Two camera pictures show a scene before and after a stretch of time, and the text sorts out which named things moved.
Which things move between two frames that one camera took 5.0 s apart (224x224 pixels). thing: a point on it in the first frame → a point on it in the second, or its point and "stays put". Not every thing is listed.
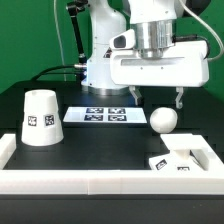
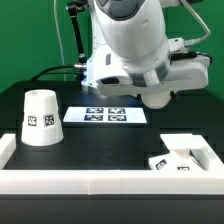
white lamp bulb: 163,120 → 156,100
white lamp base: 187,153 stays put
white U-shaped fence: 210,181 stays put
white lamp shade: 41,124 stays put
